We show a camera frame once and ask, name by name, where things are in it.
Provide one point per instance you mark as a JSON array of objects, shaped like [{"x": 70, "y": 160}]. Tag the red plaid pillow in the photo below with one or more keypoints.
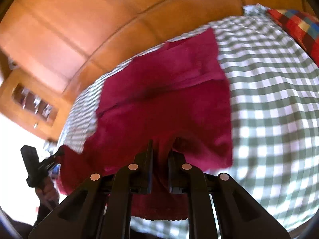
[{"x": 299, "y": 27}]

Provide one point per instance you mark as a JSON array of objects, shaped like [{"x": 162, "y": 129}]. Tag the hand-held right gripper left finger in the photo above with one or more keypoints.
[{"x": 143, "y": 169}]

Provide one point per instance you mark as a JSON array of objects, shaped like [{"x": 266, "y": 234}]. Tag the dark red fleece garment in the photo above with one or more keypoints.
[{"x": 162, "y": 99}]

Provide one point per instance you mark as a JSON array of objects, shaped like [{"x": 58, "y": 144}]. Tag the green white checkered bed sheet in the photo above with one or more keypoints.
[{"x": 269, "y": 129}]

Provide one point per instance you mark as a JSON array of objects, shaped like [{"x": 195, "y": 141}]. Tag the wooden glass-door cabinet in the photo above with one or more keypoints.
[{"x": 15, "y": 82}]

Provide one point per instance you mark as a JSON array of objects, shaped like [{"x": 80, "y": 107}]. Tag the person's left hand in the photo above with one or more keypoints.
[{"x": 48, "y": 191}]

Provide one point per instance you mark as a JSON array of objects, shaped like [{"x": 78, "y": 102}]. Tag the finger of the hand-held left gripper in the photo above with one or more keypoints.
[{"x": 53, "y": 158}]

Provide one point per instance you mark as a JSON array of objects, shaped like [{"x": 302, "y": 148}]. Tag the wooden wardrobe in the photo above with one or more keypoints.
[{"x": 74, "y": 17}]

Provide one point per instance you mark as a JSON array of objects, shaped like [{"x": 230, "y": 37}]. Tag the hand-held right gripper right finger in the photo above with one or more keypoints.
[{"x": 174, "y": 171}]

